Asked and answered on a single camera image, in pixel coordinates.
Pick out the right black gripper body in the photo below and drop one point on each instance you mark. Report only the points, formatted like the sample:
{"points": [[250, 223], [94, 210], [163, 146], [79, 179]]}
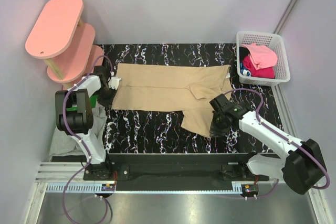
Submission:
{"points": [[218, 126]]}

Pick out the pink t shirt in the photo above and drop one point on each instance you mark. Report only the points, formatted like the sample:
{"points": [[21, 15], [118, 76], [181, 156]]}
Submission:
{"points": [[261, 56]]}

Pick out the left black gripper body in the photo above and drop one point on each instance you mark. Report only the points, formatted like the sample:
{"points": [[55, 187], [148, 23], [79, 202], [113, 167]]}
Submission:
{"points": [[106, 95]]}

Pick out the white plastic basket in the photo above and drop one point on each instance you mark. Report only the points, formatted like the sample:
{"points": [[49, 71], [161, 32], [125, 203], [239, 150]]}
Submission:
{"points": [[272, 41]]}

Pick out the magenta t shirt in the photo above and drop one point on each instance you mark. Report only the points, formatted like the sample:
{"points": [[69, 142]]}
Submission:
{"points": [[259, 73]]}

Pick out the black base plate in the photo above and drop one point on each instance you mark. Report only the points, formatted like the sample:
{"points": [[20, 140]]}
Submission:
{"points": [[173, 173]]}

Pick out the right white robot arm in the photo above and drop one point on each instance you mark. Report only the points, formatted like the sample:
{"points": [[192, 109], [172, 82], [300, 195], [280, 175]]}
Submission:
{"points": [[299, 163]]}

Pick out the aluminium rail frame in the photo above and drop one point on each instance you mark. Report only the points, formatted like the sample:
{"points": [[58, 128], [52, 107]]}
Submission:
{"points": [[76, 184]]}

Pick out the blue patterned garment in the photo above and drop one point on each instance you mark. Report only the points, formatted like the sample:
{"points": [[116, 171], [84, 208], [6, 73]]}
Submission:
{"points": [[244, 71]]}

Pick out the green board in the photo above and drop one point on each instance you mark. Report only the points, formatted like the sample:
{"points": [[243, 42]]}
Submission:
{"points": [[93, 102]]}

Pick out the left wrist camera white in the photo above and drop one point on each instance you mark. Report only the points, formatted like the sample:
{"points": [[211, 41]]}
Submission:
{"points": [[114, 82]]}

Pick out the pink tiered shelf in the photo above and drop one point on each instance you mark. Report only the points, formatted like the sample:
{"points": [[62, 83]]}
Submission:
{"points": [[64, 42]]}

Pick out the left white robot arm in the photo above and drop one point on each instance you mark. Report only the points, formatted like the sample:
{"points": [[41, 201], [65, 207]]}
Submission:
{"points": [[74, 114]]}

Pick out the beige t shirt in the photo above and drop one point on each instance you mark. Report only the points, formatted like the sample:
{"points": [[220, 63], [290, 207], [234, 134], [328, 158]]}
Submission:
{"points": [[173, 88]]}

